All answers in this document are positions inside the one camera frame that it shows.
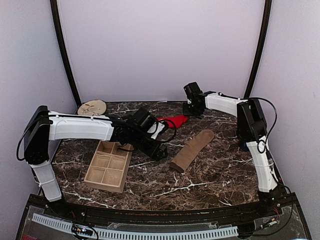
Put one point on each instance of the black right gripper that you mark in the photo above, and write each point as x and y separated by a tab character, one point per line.
187	112

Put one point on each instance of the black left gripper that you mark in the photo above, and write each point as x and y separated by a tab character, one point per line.
157	156

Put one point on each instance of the tan ribbed sock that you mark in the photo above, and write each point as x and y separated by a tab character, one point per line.
191	149

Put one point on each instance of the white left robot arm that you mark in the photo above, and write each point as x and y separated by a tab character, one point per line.
46	126

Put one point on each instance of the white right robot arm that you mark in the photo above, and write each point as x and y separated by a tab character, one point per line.
251	128

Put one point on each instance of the red patterned sock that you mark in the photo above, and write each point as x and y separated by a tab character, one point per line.
174	121

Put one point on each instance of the wooden compartment tray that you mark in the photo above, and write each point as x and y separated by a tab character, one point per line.
109	167

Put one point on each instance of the dark blue mug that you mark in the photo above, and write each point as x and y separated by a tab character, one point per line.
243	146

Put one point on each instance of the small green circuit board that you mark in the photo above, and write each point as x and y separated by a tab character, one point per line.
81	230

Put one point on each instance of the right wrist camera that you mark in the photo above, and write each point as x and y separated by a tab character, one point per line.
192	88

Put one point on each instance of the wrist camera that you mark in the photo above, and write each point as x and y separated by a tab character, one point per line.
148	123
192	88

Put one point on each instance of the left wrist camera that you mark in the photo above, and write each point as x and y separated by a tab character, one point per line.
148	123

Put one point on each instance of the white slotted cable duct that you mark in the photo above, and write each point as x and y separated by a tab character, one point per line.
122	231

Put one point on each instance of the black front rail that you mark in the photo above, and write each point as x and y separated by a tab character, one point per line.
85	209

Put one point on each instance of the right black frame post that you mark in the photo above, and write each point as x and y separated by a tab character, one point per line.
260	47

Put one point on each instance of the black frame post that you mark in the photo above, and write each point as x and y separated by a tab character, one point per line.
260	47
63	52

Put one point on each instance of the left black frame post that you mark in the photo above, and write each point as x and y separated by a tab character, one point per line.
63	52

